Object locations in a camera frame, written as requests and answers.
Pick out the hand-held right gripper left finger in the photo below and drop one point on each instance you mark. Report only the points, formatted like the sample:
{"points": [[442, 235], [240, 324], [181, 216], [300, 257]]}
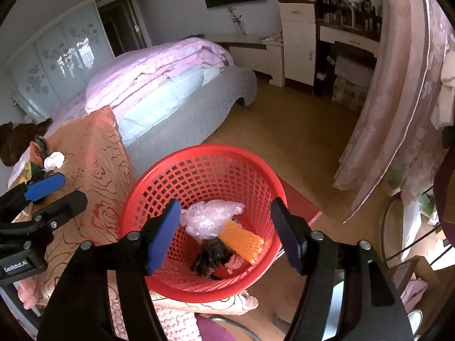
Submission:
{"points": [[161, 238]]}

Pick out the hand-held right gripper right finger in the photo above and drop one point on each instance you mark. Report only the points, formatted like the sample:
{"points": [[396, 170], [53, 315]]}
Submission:
{"points": [[288, 238]]}

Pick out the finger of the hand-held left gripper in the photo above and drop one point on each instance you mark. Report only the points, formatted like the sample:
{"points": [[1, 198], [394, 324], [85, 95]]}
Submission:
{"points": [[44, 187], [65, 207]]}

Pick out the white tissue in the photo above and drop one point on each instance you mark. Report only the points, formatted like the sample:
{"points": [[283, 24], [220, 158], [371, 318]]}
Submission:
{"points": [[53, 160]]}

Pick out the red plastic mesh basket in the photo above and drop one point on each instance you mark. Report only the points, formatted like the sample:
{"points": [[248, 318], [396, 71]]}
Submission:
{"points": [[199, 170]]}

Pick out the yellow knitted cloth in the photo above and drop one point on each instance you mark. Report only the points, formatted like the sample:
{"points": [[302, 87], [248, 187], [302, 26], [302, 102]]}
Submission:
{"points": [[27, 172]]}

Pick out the red stool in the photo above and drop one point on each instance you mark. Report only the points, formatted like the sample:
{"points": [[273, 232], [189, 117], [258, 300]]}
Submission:
{"points": [[302, 202]]}

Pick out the orange crumpled cloth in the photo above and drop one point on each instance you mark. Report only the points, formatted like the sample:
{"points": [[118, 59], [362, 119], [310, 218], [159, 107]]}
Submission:
{"points": [[35, 149]]}

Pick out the dark crumpled scrap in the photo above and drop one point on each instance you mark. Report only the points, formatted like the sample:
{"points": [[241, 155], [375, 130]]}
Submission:
{"points": [[43, 146]]}

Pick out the orange foam fruit net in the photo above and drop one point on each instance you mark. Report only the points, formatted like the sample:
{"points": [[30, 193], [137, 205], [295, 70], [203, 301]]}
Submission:
{"points": [[242, 242]]}

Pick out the orange rose-patterned tablecloth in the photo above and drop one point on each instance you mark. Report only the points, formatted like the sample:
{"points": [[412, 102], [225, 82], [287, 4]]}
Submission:
{"points": [[99, 170]]}

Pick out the clear crumpled plastic bag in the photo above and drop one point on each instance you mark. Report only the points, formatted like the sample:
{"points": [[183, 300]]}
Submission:
{"points": [[209, 216]]}

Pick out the dark brown fuzzy clump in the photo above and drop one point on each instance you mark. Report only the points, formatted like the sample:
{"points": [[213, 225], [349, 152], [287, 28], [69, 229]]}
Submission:
{"points": [[211, 255]]}

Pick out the brown plush teddy bear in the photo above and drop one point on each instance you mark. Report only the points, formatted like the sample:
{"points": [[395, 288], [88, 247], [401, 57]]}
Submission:
{"points": [[14, 138]]}

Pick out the pink crumpled scrap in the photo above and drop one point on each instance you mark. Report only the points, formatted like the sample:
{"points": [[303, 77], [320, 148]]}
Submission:
{"points": [[235, 263]]}

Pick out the floral pink bed sheet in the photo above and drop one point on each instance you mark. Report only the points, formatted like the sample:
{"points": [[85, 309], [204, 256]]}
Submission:
{"points": [[69, 110]]}

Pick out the purple chair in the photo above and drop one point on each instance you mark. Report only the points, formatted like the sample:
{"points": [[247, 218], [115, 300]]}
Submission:
{"points": [[220, 328]]}

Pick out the grey bed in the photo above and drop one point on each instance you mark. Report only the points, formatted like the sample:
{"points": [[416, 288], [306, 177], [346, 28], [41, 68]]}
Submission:
{"points": [[185, 113]]}

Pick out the light blue bed sheet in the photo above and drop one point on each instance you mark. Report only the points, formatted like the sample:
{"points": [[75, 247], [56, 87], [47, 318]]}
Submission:
{"points": [[149, 108]]}

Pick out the floral glass-door wardrobe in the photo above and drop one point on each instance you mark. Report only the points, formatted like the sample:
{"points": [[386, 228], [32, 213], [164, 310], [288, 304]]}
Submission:
{"points": [[53, 53]]}

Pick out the pink folded quilt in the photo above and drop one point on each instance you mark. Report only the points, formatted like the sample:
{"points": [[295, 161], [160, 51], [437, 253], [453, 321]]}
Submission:
{"points": [[149, 64]]}

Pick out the pink floral curtain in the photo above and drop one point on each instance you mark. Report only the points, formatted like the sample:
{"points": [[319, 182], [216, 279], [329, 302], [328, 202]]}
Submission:
{"points": [[398, 96]]}

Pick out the dark wooden door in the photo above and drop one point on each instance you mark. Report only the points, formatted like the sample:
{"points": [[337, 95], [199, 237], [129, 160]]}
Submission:
{"points": [[121, 25]]}

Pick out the low cream cabinet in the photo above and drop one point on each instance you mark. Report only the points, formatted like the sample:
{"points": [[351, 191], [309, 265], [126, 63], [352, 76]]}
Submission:
{"points": [[256, 55]]}

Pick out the white tall cabinet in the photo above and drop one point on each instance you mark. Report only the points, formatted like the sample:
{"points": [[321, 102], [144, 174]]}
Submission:
{"points": [[298, 42]]}

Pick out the white hanging cloth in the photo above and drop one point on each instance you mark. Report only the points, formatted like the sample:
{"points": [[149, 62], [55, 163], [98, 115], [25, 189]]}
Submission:
{"points": [[444, 92]]}

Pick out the flower in vase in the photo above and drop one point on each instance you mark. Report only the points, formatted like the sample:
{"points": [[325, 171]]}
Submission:
{"points": [[237, 19]]}

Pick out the white dressing table with mirror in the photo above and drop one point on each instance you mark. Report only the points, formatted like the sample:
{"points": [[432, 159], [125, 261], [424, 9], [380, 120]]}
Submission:
{"points": [[337, 14]]}

